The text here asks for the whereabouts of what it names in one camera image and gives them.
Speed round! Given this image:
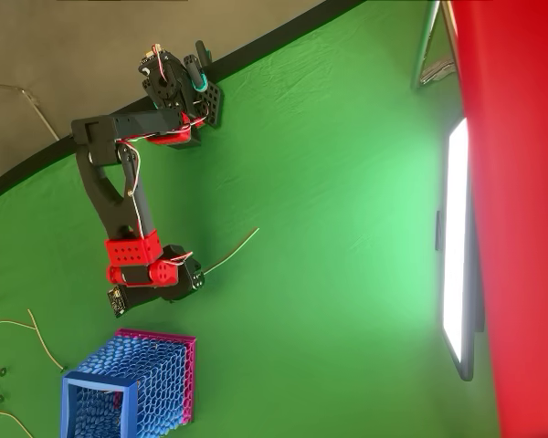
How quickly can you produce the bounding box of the thin white cable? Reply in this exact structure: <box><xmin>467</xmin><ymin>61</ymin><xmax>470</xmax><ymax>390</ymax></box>
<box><xmin>204</xmin><ymin>226</ymin><xmax>260</xmax><ymax>276</ymax></box>

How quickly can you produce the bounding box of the black clamp with teal ring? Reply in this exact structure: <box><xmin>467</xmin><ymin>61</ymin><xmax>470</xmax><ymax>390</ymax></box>
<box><xmin>184</xmin><ymin>39</ymin><xmax>212</xmax><ymax>93</ymax></box>

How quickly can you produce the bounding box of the blue and magenta lattice basket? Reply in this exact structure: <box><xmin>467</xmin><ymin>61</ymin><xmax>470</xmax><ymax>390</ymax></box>
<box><xmin>59</xmin><ymin>328</ymin><xmax>196</xmax><ymax>438</ymax></box>

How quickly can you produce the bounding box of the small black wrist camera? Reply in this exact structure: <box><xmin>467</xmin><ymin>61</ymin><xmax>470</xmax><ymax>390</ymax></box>
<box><xmin>107</xmin><ymin>285</ymin><xmax>130</xmax><ymax>319</ymax></box>

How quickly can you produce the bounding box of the red blurred foreground panel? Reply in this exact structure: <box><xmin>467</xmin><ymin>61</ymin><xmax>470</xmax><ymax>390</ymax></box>
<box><xmin>449</xmin><ymin>0</ymin><xmax>548</xmax><ymax>438</ymax></box>

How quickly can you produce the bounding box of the white cable with plug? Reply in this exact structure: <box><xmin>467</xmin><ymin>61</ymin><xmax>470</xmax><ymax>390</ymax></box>
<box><xmin>26</xmin><ymin>308</ymin><xmax>69</xmax><ymax>372</ymax></box>

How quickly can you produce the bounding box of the green table cloth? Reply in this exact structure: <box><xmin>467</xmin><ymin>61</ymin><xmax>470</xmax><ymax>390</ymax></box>
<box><xmin>0</xmin><ymin>0</ymin><xmax>503</xmax><ymax>438</ymax></box>

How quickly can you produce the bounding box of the black monitor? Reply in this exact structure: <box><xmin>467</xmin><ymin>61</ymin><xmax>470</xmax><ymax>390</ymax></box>
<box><xmin>435</xmin><ymin>117</ymin><xmax>485</xmax><ymax>382</ymax></box>

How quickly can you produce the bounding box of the chrome tube stand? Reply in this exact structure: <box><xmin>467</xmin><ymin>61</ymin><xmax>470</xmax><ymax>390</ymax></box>
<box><xmin>410</xmin><ymin>0</ymin><xmax>460</xmax><ymax>90</ymax></box>

